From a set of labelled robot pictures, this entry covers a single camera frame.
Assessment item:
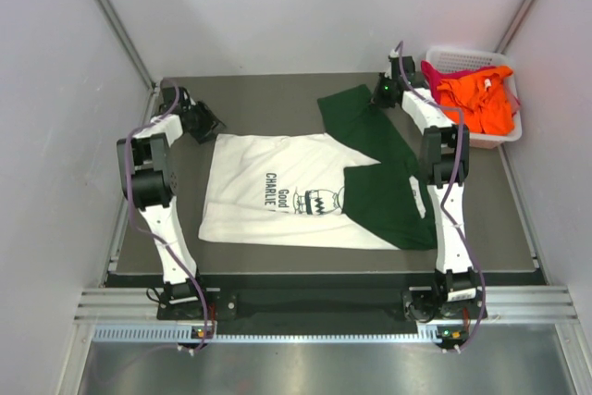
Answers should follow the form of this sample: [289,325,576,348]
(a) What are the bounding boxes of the grey slotted cable duct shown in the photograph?
[92,325,461,345]

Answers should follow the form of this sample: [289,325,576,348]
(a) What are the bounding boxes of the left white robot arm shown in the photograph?
[117,80,225,318]

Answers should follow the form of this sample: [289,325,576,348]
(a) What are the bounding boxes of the white plastic laundry basket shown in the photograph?
[421,46,522,149]

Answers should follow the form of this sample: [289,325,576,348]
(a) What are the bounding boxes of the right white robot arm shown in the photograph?
[372,49,480,322]

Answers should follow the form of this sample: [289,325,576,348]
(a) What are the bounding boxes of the pink t-shirt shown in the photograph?
[421,60,521,115]

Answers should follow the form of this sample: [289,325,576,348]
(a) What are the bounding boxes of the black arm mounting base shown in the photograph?
[146,271,479,335]

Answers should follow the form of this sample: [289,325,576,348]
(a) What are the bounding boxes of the white and green t-shirt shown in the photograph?
[198,85,437,251]

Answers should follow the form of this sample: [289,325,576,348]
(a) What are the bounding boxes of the orange t-shirt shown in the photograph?
[438,66,514,136]

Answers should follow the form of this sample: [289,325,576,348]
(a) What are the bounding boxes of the left aluminium frame post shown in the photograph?
[94,0,155,90]

